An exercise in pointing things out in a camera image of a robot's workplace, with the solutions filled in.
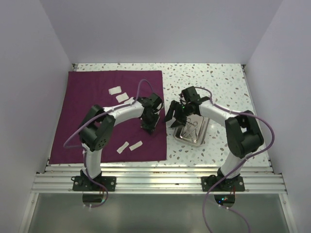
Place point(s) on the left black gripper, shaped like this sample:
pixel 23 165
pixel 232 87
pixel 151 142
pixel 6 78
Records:
pixel 149 128

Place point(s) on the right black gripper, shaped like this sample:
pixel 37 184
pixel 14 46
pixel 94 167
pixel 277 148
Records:
pixel 180 121

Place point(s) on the steel forceps with rings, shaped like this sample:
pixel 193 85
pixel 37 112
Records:
pixel 186 132

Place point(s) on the steel scissors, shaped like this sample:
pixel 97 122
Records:
pixel 193 134

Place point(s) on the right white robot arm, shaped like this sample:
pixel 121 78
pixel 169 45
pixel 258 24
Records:
pixel 243 134

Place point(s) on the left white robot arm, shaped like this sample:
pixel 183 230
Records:
pixel 97 127

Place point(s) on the steel instrument tray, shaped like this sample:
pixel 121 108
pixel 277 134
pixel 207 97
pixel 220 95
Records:
pixel 201 130

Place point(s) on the white bandage strip right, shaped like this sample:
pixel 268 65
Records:
pixel 135 146

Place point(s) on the white bandage strip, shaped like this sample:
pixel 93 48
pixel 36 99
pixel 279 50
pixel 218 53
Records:
pixel 135 146
pixel 122 148

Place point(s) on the purple cloth mat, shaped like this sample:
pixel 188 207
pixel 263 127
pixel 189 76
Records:
pixel 85 89

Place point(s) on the white gauze pad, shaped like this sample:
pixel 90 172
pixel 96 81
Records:
pixel 115 90
pixel 122 97

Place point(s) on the white bandage strip left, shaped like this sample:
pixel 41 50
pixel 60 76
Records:
pixel 122 148

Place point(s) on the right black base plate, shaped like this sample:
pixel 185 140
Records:
pixel 227 185

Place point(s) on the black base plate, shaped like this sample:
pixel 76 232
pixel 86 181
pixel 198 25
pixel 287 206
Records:
pixel 83 183
pixel 227 185

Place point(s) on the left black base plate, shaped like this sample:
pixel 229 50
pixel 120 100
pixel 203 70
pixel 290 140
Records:
pixel 83 183

